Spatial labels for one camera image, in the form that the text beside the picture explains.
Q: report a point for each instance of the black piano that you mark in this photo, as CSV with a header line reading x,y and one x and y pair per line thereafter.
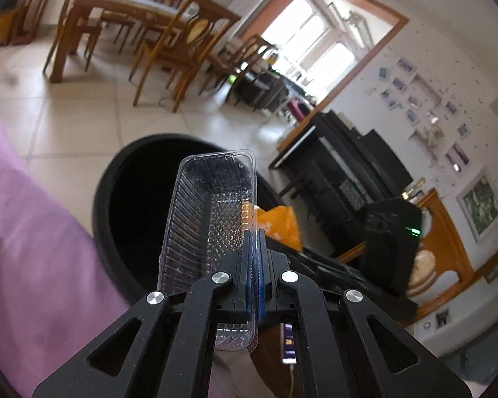
x,y
338,173

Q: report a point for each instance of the orange wrapper piece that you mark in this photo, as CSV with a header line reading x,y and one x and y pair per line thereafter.
x,y
280,224

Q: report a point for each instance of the black round trash bin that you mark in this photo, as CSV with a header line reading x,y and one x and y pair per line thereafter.
x,y
131,207

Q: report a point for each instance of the purple tablecloth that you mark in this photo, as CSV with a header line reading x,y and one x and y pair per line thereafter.
x,y
55,296

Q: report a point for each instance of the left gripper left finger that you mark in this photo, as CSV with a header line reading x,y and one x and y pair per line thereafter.
x,y
162,346

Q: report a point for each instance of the wooden dining table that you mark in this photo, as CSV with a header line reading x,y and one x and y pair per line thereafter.
x,y
141,10

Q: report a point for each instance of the wooden chair near piano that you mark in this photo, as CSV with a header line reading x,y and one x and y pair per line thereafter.
x,y
441,267

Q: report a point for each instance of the smartphone with cable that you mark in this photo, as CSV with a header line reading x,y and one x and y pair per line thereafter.
x,y
289,353

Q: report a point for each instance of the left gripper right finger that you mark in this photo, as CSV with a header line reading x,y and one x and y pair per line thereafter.
x,y
346,346

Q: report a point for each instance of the clear plastic tray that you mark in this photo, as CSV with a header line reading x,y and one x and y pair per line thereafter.
x,y
211,226

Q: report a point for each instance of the wooden dining chair front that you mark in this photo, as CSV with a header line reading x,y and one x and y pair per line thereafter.
x,y
185,44

